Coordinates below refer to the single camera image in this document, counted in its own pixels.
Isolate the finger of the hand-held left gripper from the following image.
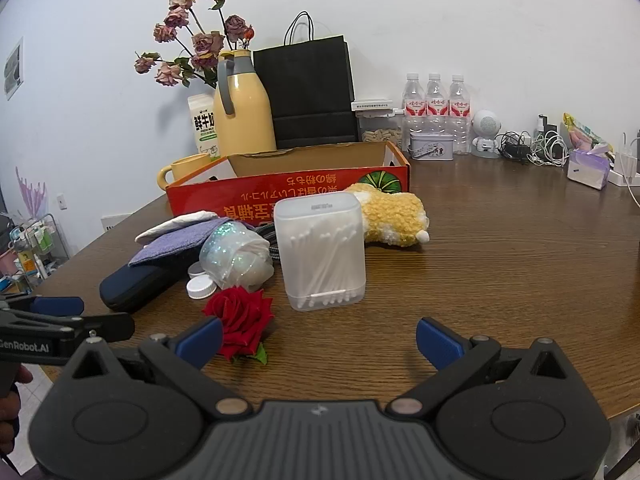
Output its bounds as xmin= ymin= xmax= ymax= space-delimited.
xmin=0 ymin=309 xmax=136 ymax=344
xmin=0 ymin=295 xmax=85 ymax=317

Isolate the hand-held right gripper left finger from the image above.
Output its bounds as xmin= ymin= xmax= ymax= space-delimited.
xmin=62 ymin=316 xmax=251 ymax=419

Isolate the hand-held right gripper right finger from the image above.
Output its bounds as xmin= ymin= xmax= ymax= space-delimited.
xmin=387 ymin=316 xmax=569 ymax=419

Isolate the red artificial rose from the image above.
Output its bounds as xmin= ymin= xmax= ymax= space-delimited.
xmin=202 ymin=285 xmax=276 ymax=365

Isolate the dark blue zip case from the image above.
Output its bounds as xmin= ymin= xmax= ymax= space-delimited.
xmin=99 ymin=252 xmax=201 ymax=313

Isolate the glittery clear plastic bag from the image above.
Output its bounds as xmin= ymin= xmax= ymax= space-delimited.
xmin=199 ymin=222 xmax=274 ymax=291

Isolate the purple cloth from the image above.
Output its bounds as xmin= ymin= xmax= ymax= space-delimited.
xmin=128 ymin=217 xmax=228 ymax=267

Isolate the black braided cable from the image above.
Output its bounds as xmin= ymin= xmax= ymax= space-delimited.
xmin=255 ymin=225 xmax=281 ymax=267

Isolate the white cloth pad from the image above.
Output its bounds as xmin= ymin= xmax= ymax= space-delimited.
xmin=135 ymin=210 xmax=221 ymax=246

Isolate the yellow plush toy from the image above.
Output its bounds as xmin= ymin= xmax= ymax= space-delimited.
xmin=345 ymin=182 xmax=432 ymax=249

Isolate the clear cotton swab box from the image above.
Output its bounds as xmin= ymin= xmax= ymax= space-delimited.
xmin=273 ymin=196 xmax=366 ymax=312

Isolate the red cardboard box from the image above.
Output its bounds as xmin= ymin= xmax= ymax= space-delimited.
xmin=165 ymin=141 xmax=412 ymax=221

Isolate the person's left hand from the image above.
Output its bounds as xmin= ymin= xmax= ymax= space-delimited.
xmin=0 ymin=365 xmax=33 ymax=443

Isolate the purple coral ornament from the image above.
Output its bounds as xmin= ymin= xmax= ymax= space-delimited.
xmin=15 ymin=166 xmax=48 ymax=221

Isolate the yellow mug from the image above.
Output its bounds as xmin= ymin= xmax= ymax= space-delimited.
xmin=157 ymin=154 xmax=217 ymax=192

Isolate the grey tin box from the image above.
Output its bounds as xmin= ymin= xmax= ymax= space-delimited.
xmin=408 ymin=131 xmax=455 ymax=162

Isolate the white milk carton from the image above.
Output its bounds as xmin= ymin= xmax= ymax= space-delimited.
xmin=187 ymin=93 xmax=221 ymax=161

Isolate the clear seed container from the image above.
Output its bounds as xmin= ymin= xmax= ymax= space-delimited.
xmin=356 ymin=108 xmax=405 ymax=143

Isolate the white robot speaker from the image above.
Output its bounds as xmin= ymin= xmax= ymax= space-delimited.
xmin=471 ymin=110 xmax=502 ymax=159

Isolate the yellow thermos jug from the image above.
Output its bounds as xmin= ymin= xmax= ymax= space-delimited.
xmin=212 ymin=50 xmax=277 ymax=158

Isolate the purple tissue pack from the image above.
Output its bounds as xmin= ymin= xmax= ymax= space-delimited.
xmin=566 ymin=142 xmax=613 ymax=190

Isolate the clear water bottle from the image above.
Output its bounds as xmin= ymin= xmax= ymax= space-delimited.
xmin=402 ymin=73 xmax=427 ymax=137
xmin=425 ymin=73 xmax=449 ymax=134
xmin=448 ymin=75 xmax=473 ymax=155

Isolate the flat white box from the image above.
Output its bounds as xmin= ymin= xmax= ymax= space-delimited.
xmin=351 ymin=95 xmax=393 ymax=112

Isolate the yellow snack bag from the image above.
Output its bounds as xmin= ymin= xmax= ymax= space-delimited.
xmin=562 ymin=112 xmax=613 ymax=153

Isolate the black paper bag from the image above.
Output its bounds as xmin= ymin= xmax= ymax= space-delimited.
xmin=253 ymin=11 xmax=360 ymax=150

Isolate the dried rose bouquet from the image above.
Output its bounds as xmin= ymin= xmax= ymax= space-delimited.
xmin=133 ymin=0 xmax=257 ymax=88

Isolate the wire storage rack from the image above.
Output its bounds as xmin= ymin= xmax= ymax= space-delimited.
xmin=0 ymin=212 xmax=71 ymax=295

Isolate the black charger cable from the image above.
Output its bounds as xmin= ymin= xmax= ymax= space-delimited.
xmin=500 ymin=131 xmax=533 ymax=163

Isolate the white cable bundle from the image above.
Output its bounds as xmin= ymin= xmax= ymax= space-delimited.
xmin=530 ymin=130 xmax=571 ymax=167

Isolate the wall poster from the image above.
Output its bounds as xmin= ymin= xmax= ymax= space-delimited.
xmin=2 ymin=36 xmax=25 ymax=101

